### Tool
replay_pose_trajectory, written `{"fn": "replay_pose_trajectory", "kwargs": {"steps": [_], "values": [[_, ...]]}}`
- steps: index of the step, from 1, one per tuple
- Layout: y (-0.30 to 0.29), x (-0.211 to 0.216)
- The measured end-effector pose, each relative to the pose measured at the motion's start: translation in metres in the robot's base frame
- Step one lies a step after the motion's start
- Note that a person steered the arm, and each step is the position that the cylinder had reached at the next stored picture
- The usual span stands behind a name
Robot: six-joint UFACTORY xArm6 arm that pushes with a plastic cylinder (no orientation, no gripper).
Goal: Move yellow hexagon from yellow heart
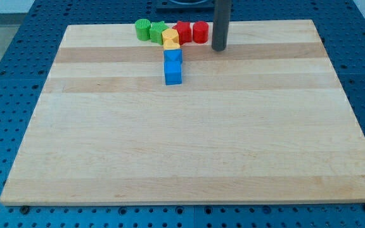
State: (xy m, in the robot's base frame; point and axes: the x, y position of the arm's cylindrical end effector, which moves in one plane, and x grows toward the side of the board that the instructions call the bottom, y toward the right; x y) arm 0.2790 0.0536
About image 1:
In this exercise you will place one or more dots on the blue triangle block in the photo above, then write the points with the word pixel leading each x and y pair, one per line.
pixel 173 55

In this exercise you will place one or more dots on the red star block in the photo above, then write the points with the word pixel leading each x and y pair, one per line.
pixel 184 31

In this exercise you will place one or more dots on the green star block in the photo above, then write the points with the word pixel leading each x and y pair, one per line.
pixel 156 32

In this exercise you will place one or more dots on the yellow heart block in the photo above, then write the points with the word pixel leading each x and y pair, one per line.
pixel 169 44

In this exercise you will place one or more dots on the red cylinder block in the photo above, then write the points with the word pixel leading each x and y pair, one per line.
pixel 200 32

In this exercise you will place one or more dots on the yellow hexagon block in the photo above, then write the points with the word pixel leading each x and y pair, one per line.
pixel 170 34

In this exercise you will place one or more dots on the blue cube block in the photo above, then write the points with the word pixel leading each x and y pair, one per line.
pixel 172 72

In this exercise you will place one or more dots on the wooden board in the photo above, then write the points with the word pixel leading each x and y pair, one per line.
pixel 266 121

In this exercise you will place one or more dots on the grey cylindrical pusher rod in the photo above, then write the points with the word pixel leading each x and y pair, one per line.
pixel 222 14

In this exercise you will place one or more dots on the green cylinder block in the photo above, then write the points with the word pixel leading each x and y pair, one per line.
pixel 142 27

